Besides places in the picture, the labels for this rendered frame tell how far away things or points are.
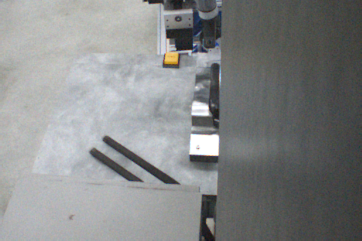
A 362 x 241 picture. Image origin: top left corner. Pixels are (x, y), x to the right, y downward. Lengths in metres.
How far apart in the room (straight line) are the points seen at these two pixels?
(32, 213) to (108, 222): 0.12
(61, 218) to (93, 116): 0.96
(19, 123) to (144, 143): 1.52
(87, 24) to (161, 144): 2.12
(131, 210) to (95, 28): 2.75
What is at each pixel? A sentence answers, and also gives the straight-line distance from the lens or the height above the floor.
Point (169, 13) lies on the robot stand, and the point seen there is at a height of 0.99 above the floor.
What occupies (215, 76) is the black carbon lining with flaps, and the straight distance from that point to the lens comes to 1.41.
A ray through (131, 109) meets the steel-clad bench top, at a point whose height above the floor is 0.80.
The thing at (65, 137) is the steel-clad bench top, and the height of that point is 0.80.
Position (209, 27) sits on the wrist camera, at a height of 1.10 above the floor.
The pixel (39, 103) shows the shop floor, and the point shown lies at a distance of 2.72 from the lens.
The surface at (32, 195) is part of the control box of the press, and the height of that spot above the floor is 1.47.
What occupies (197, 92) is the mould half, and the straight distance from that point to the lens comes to 1.33.
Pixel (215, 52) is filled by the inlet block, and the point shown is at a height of 0.94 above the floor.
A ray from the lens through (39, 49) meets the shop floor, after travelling 3.16.
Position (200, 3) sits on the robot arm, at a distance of 1.22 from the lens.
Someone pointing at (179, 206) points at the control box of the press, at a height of 1.47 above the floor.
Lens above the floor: 1.93
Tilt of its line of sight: 54 degrees down
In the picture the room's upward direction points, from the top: 3 degrees counter-clockwise
